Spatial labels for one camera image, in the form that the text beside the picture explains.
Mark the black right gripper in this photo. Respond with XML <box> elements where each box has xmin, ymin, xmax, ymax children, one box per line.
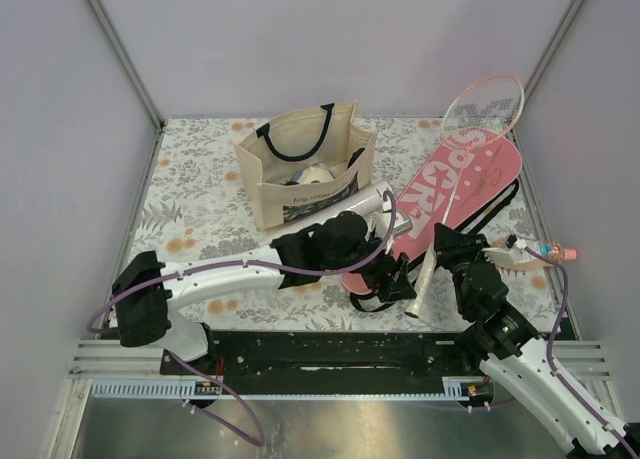
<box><xmin>433</xmin><ymin>222</ymin><xmax>493</xmax><ymax>316</ymax></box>

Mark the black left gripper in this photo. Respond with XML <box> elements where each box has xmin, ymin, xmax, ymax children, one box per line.
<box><xmin>325</xmin><ymin>229</ymin><xmax>417</xmax><ymax>304</ymax></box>

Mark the pink racket cover bag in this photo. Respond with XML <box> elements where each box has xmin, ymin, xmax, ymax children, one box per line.
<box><xmin>340</xmin><ymin>137</ymin><xmax>522</xmax><ymax>315</ymax></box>

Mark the white shuttlecock tube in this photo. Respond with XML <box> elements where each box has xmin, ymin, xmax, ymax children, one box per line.
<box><xmin>262</xmin><ymin>181</ymin><xmax>393</xmax><ymax>244</ymax></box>

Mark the pink badminton racket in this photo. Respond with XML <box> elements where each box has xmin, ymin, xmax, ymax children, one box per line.
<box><xmin>404</xmin><ymin>73</ymin><xmax>526</xmax><ymax>319</ymax></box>

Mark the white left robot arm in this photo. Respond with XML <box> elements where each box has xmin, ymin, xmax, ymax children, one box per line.
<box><xmin>112</xmin><ymin>211</ymin><xmax>412</xmax><ymax>374</ymax></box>

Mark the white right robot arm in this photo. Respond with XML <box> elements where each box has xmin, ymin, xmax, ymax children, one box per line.
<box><xmin>433</xmin><ymin>223</ymin><xmax>639</xmax><ymax>458</ymax></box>

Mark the clear bottle pink cap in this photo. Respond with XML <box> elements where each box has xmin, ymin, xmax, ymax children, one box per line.
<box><xmin>499</xmin><ymin>238</ymin><xmax>578</xmax><ymax>272</ymax></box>

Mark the white tape roll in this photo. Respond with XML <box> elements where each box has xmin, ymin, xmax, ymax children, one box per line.
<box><xmin>298</xmin><ymin>164</ymin><xmax>335</xmax><ymax>184</ymax></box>

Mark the beige canvas tote bag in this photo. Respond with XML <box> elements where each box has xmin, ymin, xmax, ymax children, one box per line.
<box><xmin>234</xmin><ymin>102</ymin><xmax>377</xmax><ymax>230</ymax></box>

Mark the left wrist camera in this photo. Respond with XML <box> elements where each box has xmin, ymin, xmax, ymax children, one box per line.
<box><xmin>371</xmin><ymin>200</ymin><xmax>413</xmax><ymax>238</ymax></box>

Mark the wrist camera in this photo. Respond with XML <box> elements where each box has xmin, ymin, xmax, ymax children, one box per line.
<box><xmin>482</xmin><ymin>234</ymin><xmax>527</xmax><ymax>268</ymax></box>
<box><xmin>371</xmin><ymin>200</ymin><xmax>413</xmax><ymax>238</ymax></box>

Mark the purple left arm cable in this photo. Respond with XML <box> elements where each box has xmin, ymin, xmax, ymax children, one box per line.
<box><xmin>88</xmin><ymin>189</ymin><xmax>399</xmax><ymax>336</ymax></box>

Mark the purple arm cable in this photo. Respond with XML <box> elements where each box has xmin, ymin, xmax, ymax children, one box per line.
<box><xmin>519</xmin><ymin>243</ymin><xmax>640</xmax><ymax>459</ymax></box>
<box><xmin>88</xmin><ymin>189</ymin><xmax>399</xmax><ymax>336</ymax></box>

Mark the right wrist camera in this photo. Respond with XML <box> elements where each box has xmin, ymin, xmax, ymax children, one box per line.
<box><xmin>482</xmin><ymin>234</ymin><xmax>527</xmax><ymax>268</ymax></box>

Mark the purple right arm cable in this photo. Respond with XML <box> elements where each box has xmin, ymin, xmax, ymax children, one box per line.
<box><xmin>519</xmin><ymin>243</ymin><xmax>640</xmax><ymax>459</ymax></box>

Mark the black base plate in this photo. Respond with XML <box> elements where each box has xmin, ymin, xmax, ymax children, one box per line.
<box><xmin>156</xmin><ymin>330</ymin><xmax>493</xmax><ymax>398</ymax></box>

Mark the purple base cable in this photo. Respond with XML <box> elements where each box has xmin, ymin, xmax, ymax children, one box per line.
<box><xmin>169</xmin><ymin>351</ymin><xmax>266</xmax><ymax>448</ymax></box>

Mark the white slotted cable duct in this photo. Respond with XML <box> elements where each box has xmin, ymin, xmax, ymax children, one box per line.
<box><xmin>91</xmin><ymin>379</ymin><xmax>221</xmax><ymax>400</ymax></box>

